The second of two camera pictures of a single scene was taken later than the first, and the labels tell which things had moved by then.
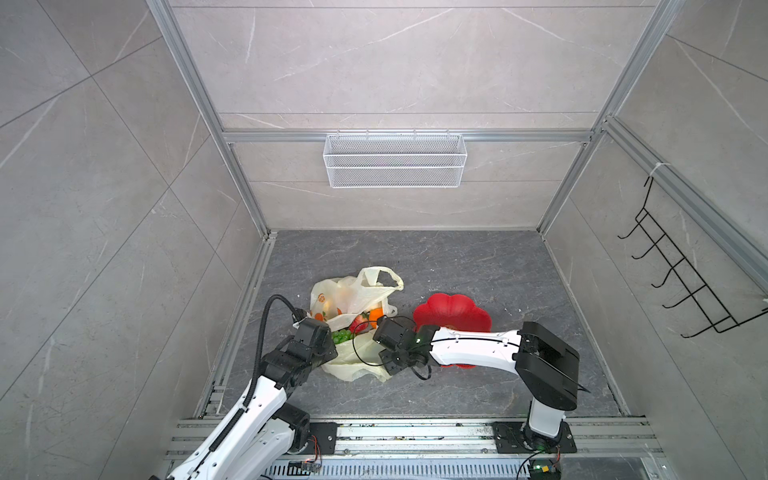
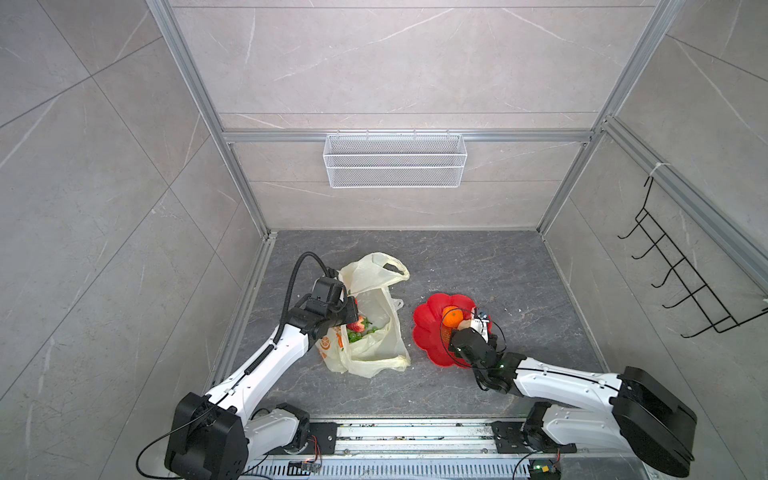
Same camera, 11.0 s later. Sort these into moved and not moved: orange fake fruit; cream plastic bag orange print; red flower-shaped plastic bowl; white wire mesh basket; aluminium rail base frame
Moved: orange fake fruit; cream plastic bag orange print
Not moved: white wire mesh basket; red flower-shaped plastic bowl; aluminium rail base frame
